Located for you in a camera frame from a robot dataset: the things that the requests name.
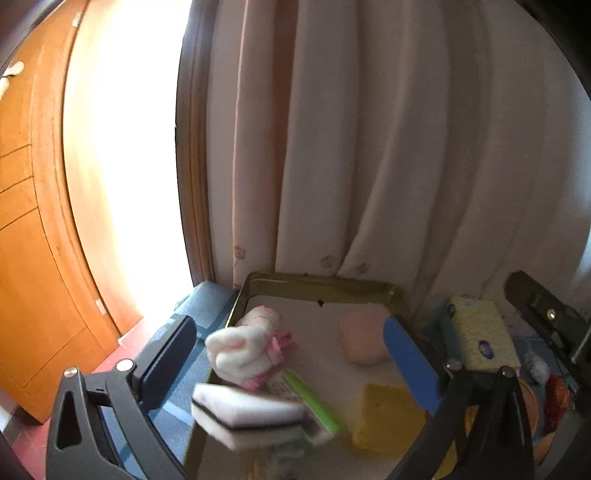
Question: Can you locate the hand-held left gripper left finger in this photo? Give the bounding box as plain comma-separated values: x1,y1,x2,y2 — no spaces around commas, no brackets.
45,315,198,480

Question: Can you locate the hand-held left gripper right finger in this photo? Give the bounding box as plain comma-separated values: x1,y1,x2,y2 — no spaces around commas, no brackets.
382,315,536,480

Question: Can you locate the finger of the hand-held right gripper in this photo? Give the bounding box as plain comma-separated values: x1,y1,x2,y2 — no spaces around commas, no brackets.
504,271,591,370

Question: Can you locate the red cloth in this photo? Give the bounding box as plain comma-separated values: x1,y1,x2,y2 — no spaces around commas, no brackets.
545,375,578,430

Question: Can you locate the pink fluffy puff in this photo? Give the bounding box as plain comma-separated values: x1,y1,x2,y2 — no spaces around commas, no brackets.
339,308,393,366

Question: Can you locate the clear bag of white cotton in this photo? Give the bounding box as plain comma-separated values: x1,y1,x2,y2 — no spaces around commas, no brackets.
522,351,551,385

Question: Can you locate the yellow sponge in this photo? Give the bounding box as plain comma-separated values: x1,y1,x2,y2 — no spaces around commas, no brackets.
352,383,428,460

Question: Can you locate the white towel with pink trim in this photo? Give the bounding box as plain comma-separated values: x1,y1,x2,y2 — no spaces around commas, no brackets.
204,305,294,387

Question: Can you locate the white sponge with black layer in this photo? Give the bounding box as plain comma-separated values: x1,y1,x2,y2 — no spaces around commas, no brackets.
191,382,308,450

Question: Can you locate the gold metal tin box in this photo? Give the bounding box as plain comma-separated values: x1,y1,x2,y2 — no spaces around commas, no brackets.
185,271,441,480

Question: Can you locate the green white packet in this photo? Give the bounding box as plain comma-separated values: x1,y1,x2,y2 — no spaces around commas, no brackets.
265,369,342,455

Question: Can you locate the yellow patterned tissue box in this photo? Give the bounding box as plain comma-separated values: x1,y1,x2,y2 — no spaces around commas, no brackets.
438,295,522,374

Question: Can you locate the orange wooden wardrobe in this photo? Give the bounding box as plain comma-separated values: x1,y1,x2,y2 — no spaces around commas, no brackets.
0,0,144,423

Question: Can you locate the white curtain with flower embroidery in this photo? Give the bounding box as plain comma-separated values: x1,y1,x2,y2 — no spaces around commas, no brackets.
203,0,591,324

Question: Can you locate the dark wooden frame post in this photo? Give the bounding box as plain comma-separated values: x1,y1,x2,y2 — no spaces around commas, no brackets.
177,0,218,284

